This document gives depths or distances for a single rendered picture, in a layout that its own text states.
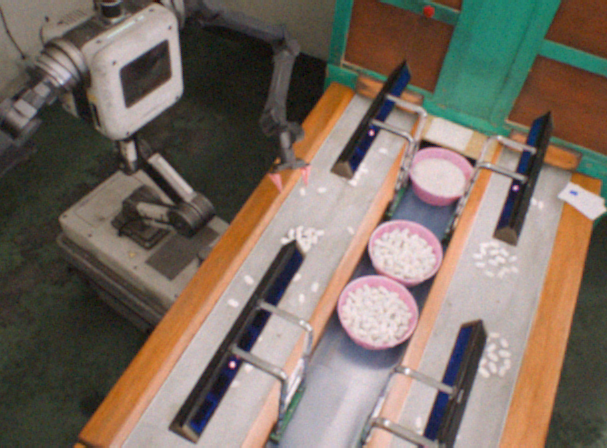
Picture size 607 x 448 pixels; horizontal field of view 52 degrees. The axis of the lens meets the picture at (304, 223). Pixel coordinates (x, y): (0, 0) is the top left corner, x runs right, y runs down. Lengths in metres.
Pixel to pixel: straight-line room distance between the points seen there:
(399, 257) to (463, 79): 0.82
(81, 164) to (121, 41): 1.78
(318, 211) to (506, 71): 0.91
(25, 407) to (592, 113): 2.54
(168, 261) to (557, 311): 1.46
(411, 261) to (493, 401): 0.57
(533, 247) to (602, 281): 1.11
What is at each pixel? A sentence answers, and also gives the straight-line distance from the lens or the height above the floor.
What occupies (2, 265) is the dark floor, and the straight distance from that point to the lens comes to 3.27.
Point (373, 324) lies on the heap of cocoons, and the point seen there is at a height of 0.74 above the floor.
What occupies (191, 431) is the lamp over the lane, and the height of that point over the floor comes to 1.08.
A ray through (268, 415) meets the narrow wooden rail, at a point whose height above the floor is 0.76.
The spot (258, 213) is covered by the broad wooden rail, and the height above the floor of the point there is 0.76.
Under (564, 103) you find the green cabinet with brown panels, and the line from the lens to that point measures 2.64.
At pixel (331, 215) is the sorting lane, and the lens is 2.34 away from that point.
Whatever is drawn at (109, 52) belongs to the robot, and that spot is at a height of 1.44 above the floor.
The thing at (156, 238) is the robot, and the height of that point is 0.50.
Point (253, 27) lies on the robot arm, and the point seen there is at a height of 1.21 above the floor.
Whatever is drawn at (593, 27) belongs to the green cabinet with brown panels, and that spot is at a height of 1.37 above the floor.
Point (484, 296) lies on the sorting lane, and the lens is 2.27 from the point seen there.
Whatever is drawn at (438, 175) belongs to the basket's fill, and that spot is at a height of 0.73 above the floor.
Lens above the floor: 2.54
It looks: 52 degrees down
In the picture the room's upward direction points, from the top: 8 degrees clockwise
